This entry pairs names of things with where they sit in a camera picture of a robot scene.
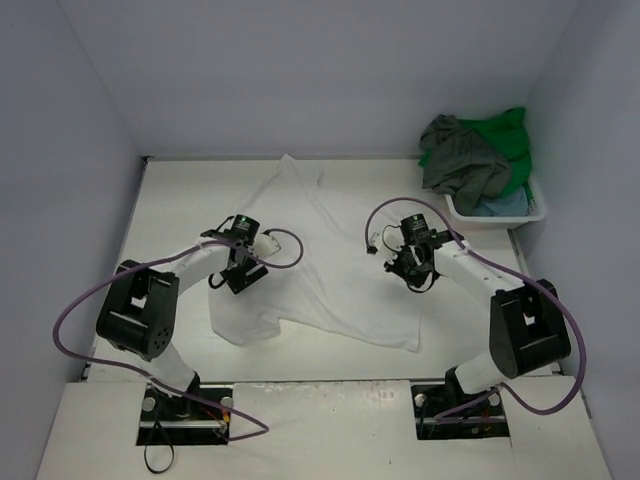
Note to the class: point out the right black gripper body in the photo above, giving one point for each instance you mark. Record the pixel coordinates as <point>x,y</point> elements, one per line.
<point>407,265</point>

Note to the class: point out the green t shirt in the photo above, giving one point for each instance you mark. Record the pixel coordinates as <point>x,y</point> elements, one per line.
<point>506,132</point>

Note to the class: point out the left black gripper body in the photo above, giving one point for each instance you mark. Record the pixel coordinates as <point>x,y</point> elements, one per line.
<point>245,278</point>

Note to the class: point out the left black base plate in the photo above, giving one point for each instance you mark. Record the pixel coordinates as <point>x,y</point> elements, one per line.
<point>165,420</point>

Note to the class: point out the white t shirt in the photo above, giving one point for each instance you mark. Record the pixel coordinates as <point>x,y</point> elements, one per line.
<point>336,286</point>

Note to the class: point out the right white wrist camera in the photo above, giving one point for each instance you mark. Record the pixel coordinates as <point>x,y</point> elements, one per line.
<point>388,241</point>

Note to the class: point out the grey t shirt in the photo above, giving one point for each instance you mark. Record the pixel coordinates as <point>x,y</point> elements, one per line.
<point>462,164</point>

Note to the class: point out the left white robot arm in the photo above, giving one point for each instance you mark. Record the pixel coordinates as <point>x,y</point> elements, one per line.
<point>139,312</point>

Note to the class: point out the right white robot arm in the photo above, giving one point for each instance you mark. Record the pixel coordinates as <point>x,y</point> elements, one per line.
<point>527,331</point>

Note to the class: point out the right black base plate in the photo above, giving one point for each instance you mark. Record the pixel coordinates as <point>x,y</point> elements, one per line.
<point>481,421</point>

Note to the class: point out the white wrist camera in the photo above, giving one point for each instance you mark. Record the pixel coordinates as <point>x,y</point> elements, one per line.
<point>265,246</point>
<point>388,241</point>

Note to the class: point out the light blue t shirt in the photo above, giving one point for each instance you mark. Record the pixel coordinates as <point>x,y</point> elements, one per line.
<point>513,205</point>

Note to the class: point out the white laundry basket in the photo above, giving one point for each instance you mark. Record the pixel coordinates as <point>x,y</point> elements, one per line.
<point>537,210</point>

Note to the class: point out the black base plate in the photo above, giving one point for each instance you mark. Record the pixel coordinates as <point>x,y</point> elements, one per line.
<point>481,421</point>
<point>165,420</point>

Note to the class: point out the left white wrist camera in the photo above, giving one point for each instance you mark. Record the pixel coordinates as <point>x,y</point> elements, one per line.
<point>265,246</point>

